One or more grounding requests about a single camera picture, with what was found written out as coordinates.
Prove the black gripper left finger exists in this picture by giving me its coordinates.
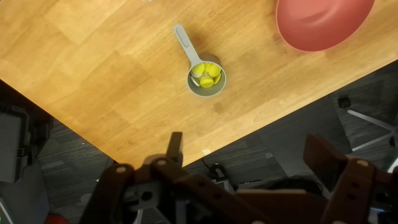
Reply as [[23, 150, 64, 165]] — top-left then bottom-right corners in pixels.
[[79, 130, 234, 224]]

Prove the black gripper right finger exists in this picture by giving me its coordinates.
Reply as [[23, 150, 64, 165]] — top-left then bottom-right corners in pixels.
[[303, 133, 398, 224]]

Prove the yellow disc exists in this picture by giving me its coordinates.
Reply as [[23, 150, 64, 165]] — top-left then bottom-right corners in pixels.
[[206, 62, 223, 78], [191, 62, 208, 78], [199, 73, 217, 89]]

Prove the grey measuring cup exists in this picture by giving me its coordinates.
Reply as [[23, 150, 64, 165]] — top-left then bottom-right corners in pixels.
[[173, 23, 228, 98]]

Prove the pink bowl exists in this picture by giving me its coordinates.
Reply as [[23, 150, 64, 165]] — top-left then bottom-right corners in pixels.
[[275, 0, 377, 53]]

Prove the white chair base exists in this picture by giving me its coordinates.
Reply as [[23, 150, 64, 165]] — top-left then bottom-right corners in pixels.
[[337, 96, 398, 155]]

